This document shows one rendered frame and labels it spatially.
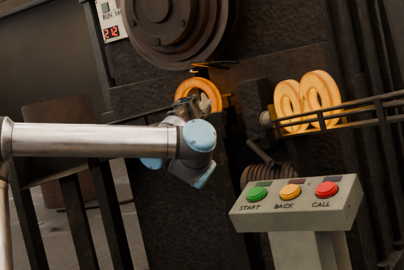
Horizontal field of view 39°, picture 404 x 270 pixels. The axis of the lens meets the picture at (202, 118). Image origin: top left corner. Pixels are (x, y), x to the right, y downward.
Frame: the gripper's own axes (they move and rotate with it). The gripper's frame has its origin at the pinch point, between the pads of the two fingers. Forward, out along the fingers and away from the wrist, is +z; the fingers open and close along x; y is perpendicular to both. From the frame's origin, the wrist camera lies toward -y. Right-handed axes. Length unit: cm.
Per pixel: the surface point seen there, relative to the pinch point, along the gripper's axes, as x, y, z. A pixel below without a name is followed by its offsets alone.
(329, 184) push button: -63, 5, -62
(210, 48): 0.5, 14.0, 14.5
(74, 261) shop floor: 136, -85, 18
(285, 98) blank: -29.6, -1.3, -3.5
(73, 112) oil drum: 246, -53, 161
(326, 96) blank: -49, 3, -18
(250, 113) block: -10.2, -8.8, 6.3
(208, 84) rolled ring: 5.7, 1.9, 12.7
